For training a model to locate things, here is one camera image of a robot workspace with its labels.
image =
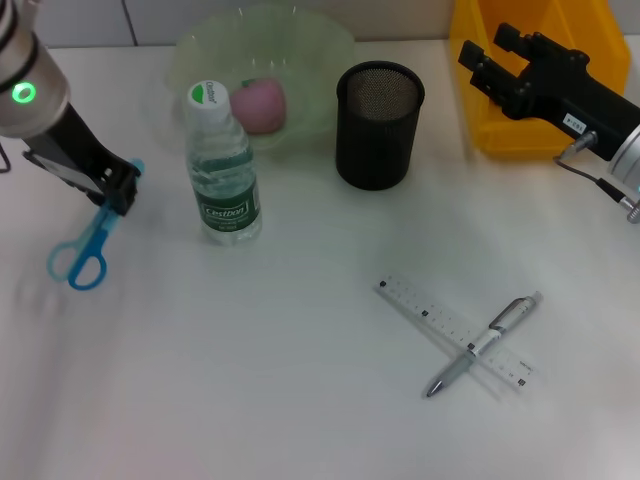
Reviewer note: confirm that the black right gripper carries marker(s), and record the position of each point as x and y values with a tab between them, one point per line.
565	90

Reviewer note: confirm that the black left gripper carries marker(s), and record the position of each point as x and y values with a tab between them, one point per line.
75	145

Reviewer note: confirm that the blue safety scissors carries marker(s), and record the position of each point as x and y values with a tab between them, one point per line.
95	240

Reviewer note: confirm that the clear green-label water bottle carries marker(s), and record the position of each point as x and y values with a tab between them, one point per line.
225	200

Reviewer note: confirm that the pink toy peach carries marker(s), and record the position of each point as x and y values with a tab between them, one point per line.
260	105

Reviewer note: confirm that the translucent green fruit bowl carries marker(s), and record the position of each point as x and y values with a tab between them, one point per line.
310	60

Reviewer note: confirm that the black mesh pen holder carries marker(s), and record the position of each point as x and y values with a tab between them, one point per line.
375	150

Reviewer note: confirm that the clear plastic ruler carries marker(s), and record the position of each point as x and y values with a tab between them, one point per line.
425	305

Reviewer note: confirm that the white grey ballpoint pen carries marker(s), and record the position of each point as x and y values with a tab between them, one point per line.
505	325

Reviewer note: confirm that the yellow plastic bin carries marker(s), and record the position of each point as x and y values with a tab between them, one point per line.
575	20

